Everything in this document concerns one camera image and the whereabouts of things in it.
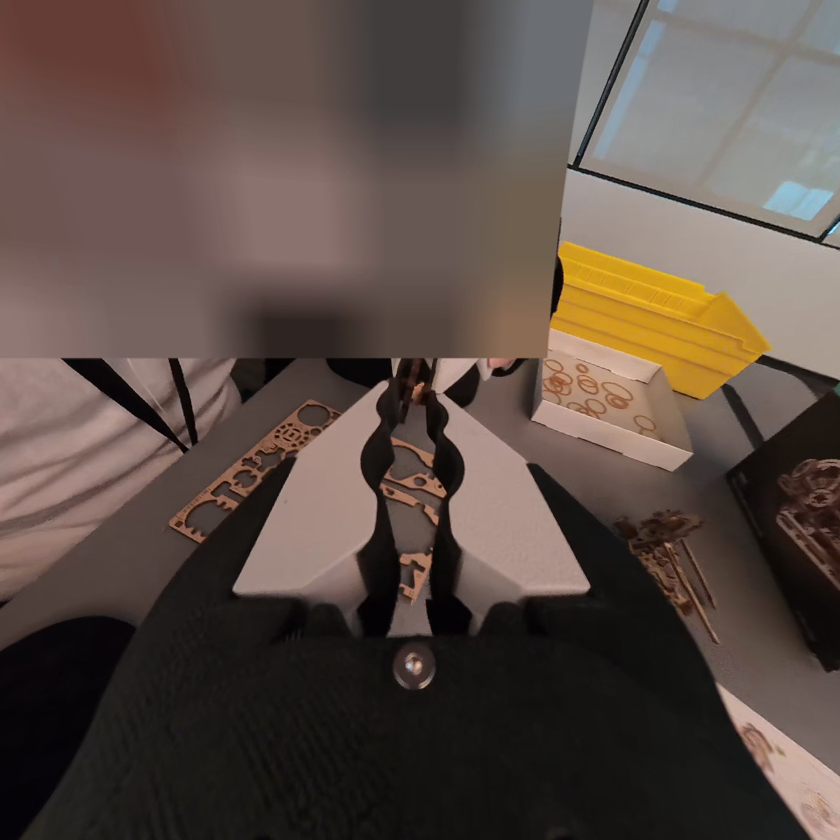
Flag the laser-cut wooden parts sheet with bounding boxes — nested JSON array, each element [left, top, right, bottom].
[[169, 399, 455, 605]]

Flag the white cardboard tray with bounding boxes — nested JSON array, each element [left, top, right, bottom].
[[530, 328, 695, 472]]

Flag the person's dark trousers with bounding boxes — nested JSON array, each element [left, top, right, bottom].
[[0, 616, 139, 840]]

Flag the frosted glass window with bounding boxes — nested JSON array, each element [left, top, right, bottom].
[[571, 0, 840, 249]]

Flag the black cable cover strip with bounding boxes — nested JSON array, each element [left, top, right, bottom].
[[721, 384, 767, 450]]

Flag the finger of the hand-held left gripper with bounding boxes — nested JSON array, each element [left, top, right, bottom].
[[430, 358, 494, 408]]

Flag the printed instruction booklet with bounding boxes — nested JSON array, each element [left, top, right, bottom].
[[715, 682, 840, 840]]

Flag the pile of rubber bands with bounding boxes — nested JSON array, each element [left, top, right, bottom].
[[543, 357, 662, 437]]

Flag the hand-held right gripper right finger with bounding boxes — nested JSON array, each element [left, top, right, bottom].
[[423, 390, 593, 636]]

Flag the black lanyard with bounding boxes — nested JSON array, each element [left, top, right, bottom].
[[61, 358, 199, 455]]

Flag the partly built wooden model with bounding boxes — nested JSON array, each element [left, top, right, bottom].
[[613, 511, 723, 647]]

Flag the dark model kit box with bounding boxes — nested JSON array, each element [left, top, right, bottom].
[[725, 387, 840, 673]]

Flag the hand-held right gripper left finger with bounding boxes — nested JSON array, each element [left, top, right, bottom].
[[233, 382, 398, 636]]

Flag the yellow plastic bin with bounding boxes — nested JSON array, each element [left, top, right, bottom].
[[550, 241, 774, 400]]

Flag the person's white shirt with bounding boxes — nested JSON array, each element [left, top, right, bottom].
[[0, 358, 238, 599]]

